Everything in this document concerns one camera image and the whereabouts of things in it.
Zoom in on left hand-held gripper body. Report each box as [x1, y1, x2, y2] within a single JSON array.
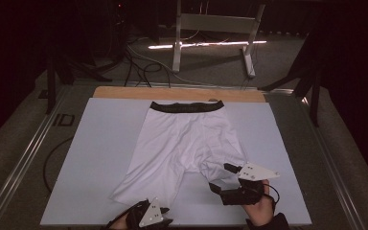
[[125, 196, 165, 230]]

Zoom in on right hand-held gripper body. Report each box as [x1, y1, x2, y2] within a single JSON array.
[[218, 162, 281, 206]]

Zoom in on white shorts with black waistband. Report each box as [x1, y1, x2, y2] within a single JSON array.
[[109, 100, 249, 207]]

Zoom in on person's right hand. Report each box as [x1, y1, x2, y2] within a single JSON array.
[[240, 178, 276, 227]]

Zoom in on person's left hand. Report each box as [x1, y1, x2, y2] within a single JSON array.
[[107, 218, 130, 230]]

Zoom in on black stand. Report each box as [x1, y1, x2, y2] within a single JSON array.
[[258, 30, 323, 127], [45, 47, 113, 115]]

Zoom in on glowing light strip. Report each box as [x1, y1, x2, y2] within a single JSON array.
[[147, 39, 268, 51]]

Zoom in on grey metal stand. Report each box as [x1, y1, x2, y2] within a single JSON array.
[[171, 0, 266, 80]]

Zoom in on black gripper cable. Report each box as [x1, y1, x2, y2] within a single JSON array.
[[263, 183, 281, 206]]

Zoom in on metal floor rail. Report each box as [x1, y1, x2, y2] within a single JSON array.
[[0, 85, 73, 230], [298, 95, 368, 230]]

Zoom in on black floor cable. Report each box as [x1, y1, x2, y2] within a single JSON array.
[[42, 136, 75, 194]]

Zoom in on white floor cable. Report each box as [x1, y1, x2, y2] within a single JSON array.
[[126, 43, 260, 90]]

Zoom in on bundle of black cables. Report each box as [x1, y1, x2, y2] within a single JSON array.
[[123, 47, 173, 89]]

